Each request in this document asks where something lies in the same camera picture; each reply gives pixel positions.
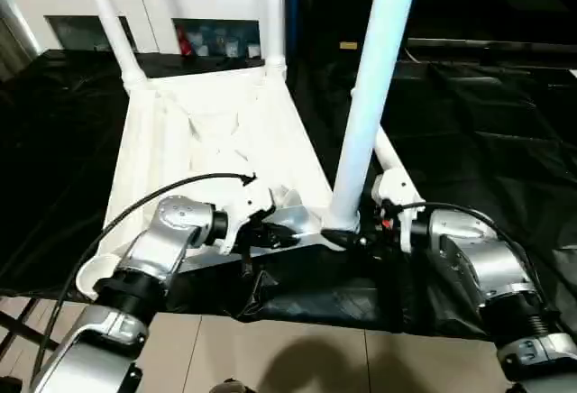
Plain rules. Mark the white plastic table top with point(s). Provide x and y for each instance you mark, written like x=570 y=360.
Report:
x=216 y=132

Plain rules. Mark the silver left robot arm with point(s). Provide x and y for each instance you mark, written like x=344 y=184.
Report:
x=158 y=249

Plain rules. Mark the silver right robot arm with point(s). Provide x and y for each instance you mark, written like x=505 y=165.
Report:
x=491 y=276

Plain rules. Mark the white glass-door cabinet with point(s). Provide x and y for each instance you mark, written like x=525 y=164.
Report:
x=135 y=1

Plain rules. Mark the black plastic table mat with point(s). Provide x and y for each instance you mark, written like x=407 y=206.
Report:
x=487 y=141

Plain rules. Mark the black metal stand leg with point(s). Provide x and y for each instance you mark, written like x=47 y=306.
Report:
x=22 y=325

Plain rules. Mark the small tan tag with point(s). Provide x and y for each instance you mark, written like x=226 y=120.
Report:
x=349 y=46

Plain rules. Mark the white plastic table leg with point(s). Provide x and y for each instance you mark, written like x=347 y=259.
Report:
x=374 y=77
x=389 y=154
x=115 y=23
x=276 y=14

